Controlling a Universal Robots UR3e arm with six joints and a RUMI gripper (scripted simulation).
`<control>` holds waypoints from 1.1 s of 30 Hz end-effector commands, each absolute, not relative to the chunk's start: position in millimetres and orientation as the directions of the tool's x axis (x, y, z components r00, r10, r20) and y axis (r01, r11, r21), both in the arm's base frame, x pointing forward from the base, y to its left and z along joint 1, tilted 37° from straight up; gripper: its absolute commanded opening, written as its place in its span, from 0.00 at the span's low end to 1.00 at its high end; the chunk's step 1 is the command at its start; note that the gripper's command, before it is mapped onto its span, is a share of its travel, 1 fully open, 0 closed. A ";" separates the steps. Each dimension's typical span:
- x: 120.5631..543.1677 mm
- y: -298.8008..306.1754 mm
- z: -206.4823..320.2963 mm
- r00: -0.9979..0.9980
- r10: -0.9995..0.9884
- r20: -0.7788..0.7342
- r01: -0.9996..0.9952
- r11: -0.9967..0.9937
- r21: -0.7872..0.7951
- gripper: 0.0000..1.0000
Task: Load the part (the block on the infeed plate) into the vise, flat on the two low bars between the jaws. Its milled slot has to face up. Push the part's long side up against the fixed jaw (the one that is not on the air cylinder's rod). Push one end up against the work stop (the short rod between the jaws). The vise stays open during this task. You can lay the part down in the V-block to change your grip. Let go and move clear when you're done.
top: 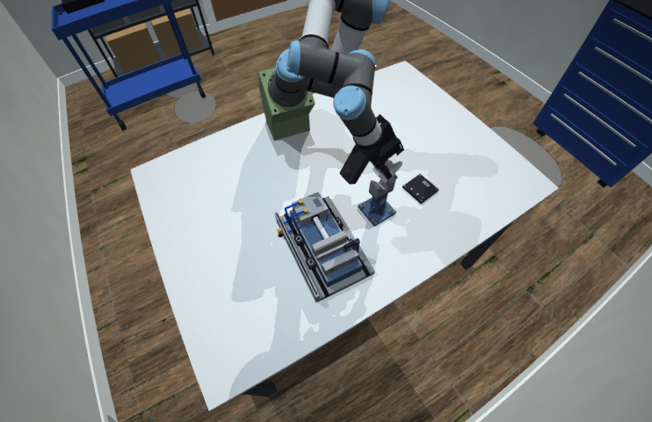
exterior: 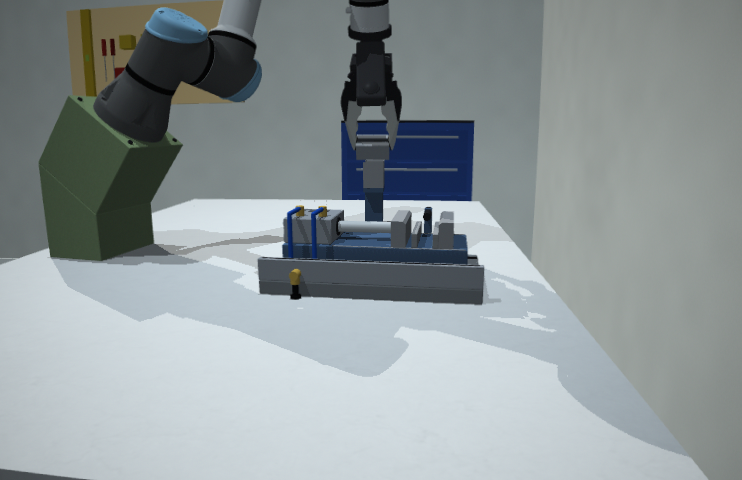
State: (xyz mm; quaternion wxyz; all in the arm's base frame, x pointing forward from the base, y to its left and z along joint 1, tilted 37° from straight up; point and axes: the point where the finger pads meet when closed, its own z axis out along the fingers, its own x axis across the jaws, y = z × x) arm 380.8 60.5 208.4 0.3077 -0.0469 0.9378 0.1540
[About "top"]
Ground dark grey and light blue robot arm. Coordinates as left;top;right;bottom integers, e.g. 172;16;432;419
268;0;390;185

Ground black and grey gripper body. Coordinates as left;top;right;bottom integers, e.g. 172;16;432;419
352;114;404;169

